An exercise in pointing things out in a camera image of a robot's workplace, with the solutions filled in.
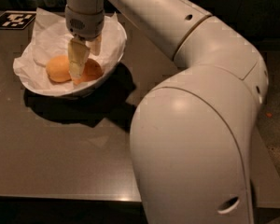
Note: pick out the white paper liner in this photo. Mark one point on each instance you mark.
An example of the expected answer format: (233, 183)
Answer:
(49, 38)

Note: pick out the black white marker tag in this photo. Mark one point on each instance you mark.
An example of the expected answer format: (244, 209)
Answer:
(16, 20)

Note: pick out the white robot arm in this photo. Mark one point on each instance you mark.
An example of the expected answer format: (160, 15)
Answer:
(190, 136)

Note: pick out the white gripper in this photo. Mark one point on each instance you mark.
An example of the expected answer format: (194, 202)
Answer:
(85, 26)

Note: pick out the white bowl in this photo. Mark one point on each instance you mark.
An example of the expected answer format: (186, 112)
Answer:
(115, 59)

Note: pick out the orange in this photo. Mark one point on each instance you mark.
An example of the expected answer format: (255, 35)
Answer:
(57, 69)
(92, 71)

